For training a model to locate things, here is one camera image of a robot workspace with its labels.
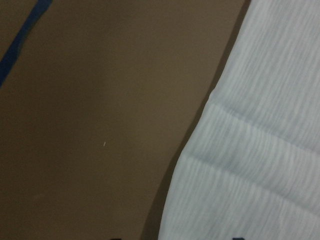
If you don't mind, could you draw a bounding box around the light blue button-up shirt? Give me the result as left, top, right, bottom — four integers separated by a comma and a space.
158, 0, 320, 240

